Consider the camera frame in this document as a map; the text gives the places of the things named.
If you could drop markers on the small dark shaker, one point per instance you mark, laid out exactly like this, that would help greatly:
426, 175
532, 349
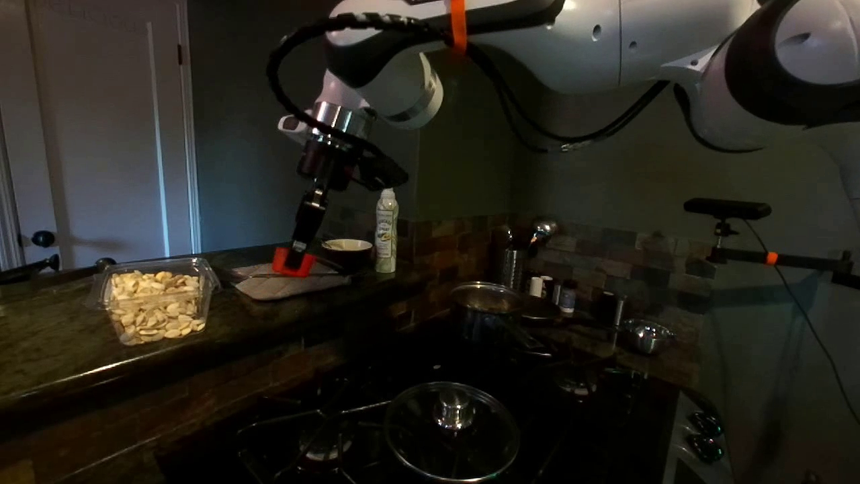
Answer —
567, 298

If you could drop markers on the glass pot lid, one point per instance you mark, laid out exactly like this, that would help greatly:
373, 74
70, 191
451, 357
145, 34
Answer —
453, 431

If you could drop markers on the metal ladle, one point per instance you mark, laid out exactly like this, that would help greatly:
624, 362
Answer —
542, 232

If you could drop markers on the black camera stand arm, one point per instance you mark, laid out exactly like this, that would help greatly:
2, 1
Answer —
788, 261

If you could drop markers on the white cutting board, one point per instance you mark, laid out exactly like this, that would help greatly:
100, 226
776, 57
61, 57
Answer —
297, 286

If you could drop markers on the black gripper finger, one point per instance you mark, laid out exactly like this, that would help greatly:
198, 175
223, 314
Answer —
313, 234
297, 234

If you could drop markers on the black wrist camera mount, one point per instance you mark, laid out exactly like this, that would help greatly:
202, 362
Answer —
373, 166

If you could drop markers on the white door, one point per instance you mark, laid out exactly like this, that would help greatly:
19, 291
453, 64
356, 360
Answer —
109, 124

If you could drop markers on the dark bowl with white contents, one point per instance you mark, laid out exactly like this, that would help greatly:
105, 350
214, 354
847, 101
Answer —
348, 255

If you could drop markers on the silver pot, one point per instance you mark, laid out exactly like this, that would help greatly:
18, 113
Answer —
487, 303

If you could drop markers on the metal utensil holder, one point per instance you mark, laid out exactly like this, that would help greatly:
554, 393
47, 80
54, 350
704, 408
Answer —
512, 267

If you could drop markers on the black gas stove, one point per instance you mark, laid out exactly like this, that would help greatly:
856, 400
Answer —
405, 405

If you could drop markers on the black stereo camera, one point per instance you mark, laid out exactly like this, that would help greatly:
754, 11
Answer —
726, 208

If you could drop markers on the shiny silver small vessel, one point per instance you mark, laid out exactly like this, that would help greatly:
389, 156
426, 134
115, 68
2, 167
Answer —
645, 338

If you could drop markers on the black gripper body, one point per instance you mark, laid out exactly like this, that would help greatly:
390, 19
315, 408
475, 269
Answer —
320, 166

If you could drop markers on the small white shaker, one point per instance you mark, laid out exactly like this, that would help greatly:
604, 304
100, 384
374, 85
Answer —
542, 286

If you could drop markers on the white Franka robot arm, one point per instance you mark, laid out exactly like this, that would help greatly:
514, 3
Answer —
628, 37

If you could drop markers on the dark cup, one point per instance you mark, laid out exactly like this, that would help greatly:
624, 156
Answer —
612, 310

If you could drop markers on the clear plastic pasta container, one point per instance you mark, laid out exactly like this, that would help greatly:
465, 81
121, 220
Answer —
159, 304

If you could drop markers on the white plastic bottle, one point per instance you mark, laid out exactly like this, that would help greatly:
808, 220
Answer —
385, 230

